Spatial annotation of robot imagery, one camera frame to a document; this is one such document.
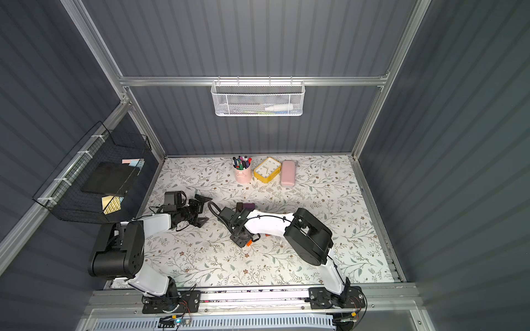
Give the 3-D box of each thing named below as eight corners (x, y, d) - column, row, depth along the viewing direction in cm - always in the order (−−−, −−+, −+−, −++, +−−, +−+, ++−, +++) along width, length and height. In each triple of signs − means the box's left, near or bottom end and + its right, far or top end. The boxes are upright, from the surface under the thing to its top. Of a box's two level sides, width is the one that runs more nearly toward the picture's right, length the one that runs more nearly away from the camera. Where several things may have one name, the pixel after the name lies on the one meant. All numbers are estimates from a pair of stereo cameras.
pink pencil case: (281, 187, 109) (281, 183, 106) (280, 164, 119) (280, 160, 116) (296, 187, 109) (297, 183, 106) (294, 164, 119) (294, 160, 116)
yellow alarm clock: (251, 175, 114) (250, 172, 111) (268, 159, 122) (268, 155, 119) (266, 185, 110) (266, 181, 107) (283, 168, 117) (283, 164, 115)
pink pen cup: (235, 184, 110) (231, 167, 100) (236, 174, 115) (233, 157, 104) (251, 184, 110) (249, 167, 100) (252, 174, 115) (250, 157, 104)
